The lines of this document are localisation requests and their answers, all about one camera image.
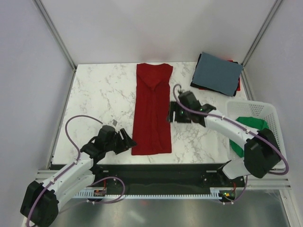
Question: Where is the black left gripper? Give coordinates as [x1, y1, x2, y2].
[105, 128, 137, 155]

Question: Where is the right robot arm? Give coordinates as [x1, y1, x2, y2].
[167, 91, 289, 186]

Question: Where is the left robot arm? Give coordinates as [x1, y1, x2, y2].
[20, 125, 137, 227]

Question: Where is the folded grey-blue t-shirt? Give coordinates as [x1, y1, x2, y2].
[192, 52, 244, 96]

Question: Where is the white plastic laundry basket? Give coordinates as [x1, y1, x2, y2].
[225, 99, 286, 157]

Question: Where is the green t-shirt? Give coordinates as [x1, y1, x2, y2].
[230, 116, 269, 157]

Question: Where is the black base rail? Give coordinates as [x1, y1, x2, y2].
[93, 164, 245, 195]

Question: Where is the right aluminium frame post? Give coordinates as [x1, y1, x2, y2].
[241, 0, 285, 69]

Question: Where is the aluminium frame post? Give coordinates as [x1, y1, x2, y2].
[241, 0, 285, 69]
[33, 0, 77, 71]

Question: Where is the left aluminium frame post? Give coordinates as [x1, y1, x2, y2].
[33, 0, 77, 71]

